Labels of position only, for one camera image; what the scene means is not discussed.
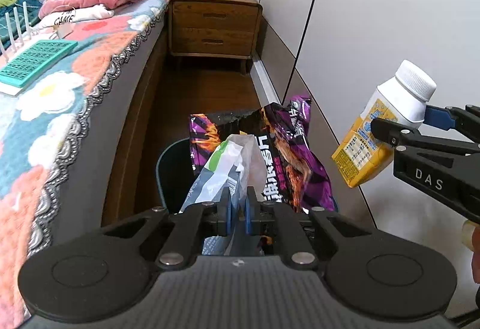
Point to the grey hang tag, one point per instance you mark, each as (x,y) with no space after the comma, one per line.
(64,32)

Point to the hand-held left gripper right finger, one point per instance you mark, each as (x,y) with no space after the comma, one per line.
(248,216)

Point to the person's right hand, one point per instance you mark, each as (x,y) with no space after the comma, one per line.
(477,257)

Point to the purple snack bag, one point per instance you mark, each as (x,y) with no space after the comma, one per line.
(292,163)

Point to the teal grid board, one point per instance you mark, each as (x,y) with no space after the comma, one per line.
(37,60)

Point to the white printed garment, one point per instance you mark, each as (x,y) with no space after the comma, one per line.
(90,13)

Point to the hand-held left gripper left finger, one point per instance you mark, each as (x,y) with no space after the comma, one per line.
(226,216)

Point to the wooden nightstand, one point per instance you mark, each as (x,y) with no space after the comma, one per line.
(213,32)

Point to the white peg rack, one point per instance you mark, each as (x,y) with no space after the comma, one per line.
(17,28)

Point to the grey white plastic bag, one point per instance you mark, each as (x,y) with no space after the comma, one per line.
(221,167)

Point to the grey mattress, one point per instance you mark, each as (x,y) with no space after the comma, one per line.
(97,148)

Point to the teal quilt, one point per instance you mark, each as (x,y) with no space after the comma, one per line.
(33,9)

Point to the white wardrobe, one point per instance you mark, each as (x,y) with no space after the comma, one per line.
(375,13)

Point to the bed with floral blanket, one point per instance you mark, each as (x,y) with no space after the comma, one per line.
(37,133)

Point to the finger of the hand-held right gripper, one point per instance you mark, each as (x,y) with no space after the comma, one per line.
(437,115)
(386,130)

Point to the yellow milk bottle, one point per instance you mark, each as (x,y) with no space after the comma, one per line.
(360,152)

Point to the wooden bed frame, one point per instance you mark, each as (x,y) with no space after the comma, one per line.
(127,148)

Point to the teal trash bin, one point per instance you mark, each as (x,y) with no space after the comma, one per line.
(168,178)

